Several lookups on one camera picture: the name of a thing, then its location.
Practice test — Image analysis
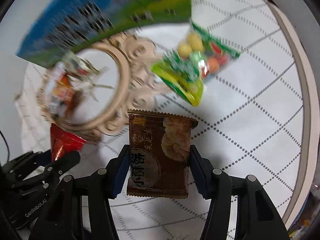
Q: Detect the red triangular snack packet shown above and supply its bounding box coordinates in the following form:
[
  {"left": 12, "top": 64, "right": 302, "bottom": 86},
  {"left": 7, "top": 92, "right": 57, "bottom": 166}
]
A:
[{"left": 50, "top": 123, "right": 87, "bottom": 162}]

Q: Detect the panda snack packet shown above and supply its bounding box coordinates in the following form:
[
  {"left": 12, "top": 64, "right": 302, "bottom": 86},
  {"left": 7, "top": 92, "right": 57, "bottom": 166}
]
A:
[{"left": 44, "top": 63, "right": 82, "bottom": 120}]

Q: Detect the blue green cardboard box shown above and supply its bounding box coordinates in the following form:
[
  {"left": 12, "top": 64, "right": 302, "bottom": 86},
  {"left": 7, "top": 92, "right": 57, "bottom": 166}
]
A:
[{"left": 17, "top": 0, "right": 191, "bottom": 68}]

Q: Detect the pale green snack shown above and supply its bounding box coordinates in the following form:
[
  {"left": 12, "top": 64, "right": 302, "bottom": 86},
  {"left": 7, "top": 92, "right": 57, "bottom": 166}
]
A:
[{"left": 62, "top": 51, "right": 100, "bottom": 81}]

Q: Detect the brown pastry snack packet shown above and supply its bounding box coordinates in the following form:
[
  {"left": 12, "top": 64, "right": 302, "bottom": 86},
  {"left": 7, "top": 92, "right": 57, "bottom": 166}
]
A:
[{"left": 127, "top": 109, "right": 198, "bottom": 199}]

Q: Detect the green candy bag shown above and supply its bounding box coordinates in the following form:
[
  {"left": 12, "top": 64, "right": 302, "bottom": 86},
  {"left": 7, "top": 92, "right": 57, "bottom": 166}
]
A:
[{"left": 151, "top": 22, "right": 241, "bottom": 107}]

